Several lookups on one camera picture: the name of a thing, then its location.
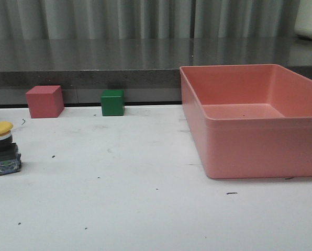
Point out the yellow push button switch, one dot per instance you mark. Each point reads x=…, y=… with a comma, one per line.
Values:
x=10, y=157

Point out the green cube block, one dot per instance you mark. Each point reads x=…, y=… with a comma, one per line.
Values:
x=112, y=102

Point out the pink plastic bin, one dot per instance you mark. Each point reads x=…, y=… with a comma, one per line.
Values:
x=249, y=121

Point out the pink cube block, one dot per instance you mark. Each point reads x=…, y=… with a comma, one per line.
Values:
x=45, y=101

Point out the white object on counter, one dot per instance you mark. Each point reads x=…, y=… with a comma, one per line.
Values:
x=303, y=23

